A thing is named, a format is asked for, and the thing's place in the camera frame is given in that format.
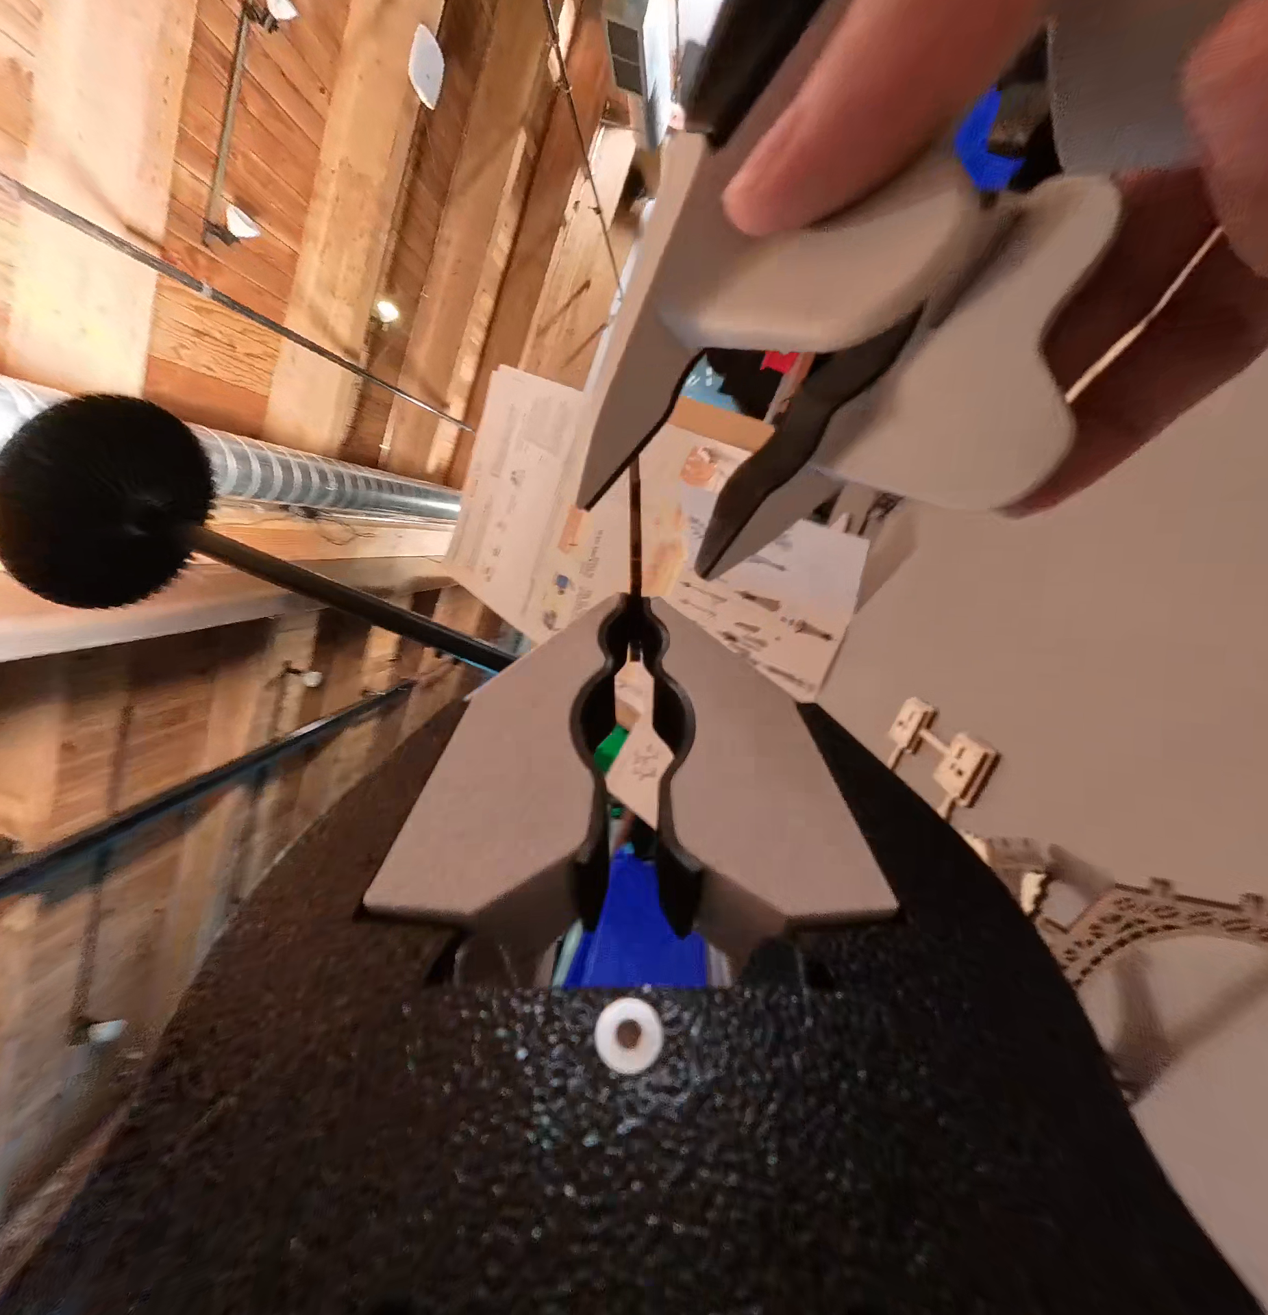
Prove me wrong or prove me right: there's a black fuzzy microphone cover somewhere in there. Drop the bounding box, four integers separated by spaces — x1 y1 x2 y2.
0 392 216 609

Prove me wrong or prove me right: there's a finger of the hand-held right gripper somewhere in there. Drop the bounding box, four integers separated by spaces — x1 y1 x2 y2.
575 131 740 511
693 311 920 581

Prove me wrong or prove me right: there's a person's right hand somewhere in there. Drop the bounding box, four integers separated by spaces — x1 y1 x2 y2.
725 0 1268 514

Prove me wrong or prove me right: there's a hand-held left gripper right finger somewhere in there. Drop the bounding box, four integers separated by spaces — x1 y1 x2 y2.
637 591 901 975

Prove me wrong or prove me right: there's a white ceiling air unit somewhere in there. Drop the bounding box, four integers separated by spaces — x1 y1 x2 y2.
601 0 689 147

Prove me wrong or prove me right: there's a blue storage crate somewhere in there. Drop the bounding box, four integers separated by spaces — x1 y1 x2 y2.
563 850 710 990

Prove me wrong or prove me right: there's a black boom pole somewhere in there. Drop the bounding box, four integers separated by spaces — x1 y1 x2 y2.
186 522 520 673

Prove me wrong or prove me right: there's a folded assembly diagram leaflet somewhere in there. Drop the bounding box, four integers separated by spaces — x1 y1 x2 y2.
606 508 874 815

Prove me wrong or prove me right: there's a wooden four-block square frame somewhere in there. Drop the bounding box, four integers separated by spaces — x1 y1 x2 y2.
885 696 1001 819

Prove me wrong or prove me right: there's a silver metal air duct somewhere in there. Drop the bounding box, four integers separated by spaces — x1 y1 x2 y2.
0 368 467 526

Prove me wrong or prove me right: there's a grey desk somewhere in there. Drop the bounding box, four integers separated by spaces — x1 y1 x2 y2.
814 339 1268 1315

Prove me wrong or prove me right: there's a tan wooden board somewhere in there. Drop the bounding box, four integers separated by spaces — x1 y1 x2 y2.
673 395 781 455

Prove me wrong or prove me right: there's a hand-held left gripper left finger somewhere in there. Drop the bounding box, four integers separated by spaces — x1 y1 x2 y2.
363 591 637 975

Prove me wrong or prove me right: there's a white disc ceiling device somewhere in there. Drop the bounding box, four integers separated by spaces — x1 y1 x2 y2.
406 21 449 110

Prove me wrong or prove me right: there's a large printed instruction sheet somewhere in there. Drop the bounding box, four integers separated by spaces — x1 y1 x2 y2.
444 363 698 643

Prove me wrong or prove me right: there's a black steel ceiling beam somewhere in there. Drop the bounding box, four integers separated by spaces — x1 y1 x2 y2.
0 677 421 910

